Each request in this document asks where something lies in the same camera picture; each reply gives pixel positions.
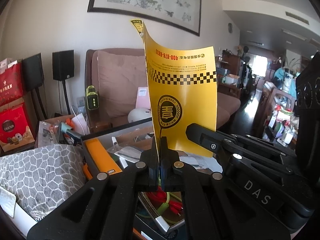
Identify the white paper card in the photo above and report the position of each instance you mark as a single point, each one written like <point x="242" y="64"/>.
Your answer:
<point x="22" y="220"/>

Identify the cardboard box tray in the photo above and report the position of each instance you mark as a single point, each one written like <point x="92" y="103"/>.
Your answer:
<point x="162" y="206"/>

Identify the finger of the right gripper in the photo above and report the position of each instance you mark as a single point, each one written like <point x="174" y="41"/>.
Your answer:
<point x="220" y="144"/>

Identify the framed bird painting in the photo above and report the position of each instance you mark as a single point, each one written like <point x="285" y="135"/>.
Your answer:
<point x="181" y="14"/>

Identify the left black speaker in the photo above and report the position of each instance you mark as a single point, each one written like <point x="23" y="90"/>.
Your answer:
<point x="33" y="72"/>

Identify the round wall clock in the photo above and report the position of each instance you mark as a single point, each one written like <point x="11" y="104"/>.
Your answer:
<point x="230" y="28"/>

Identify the orange book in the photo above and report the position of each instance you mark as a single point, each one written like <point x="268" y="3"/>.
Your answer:
<point x="101" y="157"/>

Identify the yellow paper envelope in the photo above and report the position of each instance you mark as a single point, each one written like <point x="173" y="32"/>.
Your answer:
<point x="182" y="90"/>

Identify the red chocolate gift box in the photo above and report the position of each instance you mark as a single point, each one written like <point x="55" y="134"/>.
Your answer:
<point x="15" y="128"/>

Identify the black speaker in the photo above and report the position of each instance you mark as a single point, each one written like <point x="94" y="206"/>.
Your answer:
<point x="63" y="65"/>
<point x="33" y="72"/>

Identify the white dome lamp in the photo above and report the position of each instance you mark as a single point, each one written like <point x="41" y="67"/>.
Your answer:
<point x="138" y="114"/>

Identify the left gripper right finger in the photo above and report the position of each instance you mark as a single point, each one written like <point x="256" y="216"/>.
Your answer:
<point x="169" y="180"/>

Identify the red tea gift bag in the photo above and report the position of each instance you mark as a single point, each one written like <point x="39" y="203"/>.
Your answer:
<point x="12" y="84"/>

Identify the left sofa cushion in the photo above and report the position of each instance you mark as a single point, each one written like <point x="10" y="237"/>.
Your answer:
<point x="120" y="73"/>

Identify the pink booklet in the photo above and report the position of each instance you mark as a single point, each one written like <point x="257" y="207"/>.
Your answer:
<point x="142" y="100"/>

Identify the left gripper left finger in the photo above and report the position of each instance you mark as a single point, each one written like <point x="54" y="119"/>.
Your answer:
<point x="149" y="177"/>

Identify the grey patterned fleece blanket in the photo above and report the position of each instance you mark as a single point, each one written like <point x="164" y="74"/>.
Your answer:
<point x="43" y="178"/>

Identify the right black speaker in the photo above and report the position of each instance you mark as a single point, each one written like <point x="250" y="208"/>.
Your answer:
<point x="63" y="65"/>

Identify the face mask plastic bag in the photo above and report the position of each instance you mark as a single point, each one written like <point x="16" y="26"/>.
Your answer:
<point x="129" y="153"/>

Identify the green portable speaker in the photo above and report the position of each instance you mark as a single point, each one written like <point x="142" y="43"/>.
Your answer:
<point x="92" y="98"/>

